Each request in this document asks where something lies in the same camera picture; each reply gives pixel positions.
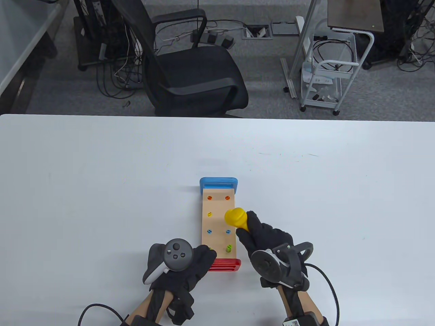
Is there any person's left hand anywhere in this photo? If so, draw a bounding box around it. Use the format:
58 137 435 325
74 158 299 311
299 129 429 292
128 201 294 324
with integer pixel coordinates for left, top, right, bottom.
149 244 217 326

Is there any person's right hand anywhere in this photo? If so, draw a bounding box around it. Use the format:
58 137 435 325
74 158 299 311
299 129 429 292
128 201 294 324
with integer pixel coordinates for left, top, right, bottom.
236 211 310 292

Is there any rainbow hammer bench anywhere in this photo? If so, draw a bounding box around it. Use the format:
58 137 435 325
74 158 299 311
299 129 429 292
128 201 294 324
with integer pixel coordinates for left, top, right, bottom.
199 177 242 273

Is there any yellow toy hammer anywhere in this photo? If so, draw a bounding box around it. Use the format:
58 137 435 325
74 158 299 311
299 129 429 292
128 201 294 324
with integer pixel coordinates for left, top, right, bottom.
225 207 250 233

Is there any wooden plank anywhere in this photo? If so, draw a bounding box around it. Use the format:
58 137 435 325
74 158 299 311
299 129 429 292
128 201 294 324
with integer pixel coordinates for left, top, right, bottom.
207 195 233 254

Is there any person's right forearm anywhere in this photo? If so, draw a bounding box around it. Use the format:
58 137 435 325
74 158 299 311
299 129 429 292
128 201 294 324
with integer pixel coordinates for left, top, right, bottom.
277 287 328 326

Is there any grey left hand controller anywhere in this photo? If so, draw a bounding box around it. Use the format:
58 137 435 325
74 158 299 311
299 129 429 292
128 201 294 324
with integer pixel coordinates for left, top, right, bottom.
142 239 194 286

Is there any grey hand controller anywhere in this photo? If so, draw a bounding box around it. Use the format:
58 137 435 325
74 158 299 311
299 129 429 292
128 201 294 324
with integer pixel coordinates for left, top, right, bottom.
250 242 314 289
142 239 194 286

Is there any grey right hand controller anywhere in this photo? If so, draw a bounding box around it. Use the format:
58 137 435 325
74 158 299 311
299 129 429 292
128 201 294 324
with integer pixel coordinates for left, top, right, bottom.
250 242 314 289

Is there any white rolling cart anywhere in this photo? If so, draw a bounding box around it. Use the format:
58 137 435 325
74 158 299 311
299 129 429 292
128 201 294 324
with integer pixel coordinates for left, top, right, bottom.
299 29 375 116

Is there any black office chair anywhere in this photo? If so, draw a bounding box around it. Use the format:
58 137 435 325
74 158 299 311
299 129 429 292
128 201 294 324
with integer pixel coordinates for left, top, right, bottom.
110 0 249 118

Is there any black power strip with adapters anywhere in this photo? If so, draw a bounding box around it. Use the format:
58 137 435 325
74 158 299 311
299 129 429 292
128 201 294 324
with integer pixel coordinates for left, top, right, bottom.
191 29 235 50

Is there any open floor outlet box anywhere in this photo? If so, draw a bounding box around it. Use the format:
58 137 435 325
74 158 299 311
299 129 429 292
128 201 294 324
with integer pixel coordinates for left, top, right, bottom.
242 24 273 40

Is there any grey floor cover plate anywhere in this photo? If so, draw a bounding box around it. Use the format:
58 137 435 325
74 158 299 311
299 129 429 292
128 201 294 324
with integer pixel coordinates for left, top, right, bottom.
271 22 299 36

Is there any brown side tabletop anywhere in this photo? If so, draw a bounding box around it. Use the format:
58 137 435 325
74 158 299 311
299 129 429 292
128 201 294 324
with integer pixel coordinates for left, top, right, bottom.
327 0 384 33

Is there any black equipment rack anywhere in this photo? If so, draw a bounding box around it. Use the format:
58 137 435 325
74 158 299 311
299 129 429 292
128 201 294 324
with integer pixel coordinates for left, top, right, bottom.
73 0 143 72

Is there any grey desk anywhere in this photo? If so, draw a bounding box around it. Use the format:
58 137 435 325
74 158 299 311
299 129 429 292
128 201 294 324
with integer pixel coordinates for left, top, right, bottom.
0 0 68 114

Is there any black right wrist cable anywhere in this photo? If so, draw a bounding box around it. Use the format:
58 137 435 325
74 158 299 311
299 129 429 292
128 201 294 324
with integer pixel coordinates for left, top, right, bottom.
304 263 340 326

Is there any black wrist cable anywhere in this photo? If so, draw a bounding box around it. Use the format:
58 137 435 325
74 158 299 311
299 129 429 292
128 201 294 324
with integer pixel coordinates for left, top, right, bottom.
304 263 340 326
77 303 131 326

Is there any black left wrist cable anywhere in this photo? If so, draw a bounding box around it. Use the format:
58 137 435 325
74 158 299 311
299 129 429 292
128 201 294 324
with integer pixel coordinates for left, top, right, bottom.
77 303 131 326

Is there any tangle of black floor cables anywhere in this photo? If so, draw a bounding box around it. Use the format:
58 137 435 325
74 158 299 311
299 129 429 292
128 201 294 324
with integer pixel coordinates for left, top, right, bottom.
96 51 145 99

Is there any aluminium frame stand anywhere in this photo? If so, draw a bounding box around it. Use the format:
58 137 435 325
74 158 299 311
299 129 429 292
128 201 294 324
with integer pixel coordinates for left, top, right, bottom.
280 0 323 99

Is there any tangle of cables by tripod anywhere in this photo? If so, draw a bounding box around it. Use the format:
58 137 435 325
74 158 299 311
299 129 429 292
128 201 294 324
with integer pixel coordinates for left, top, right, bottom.
398 20 435 72

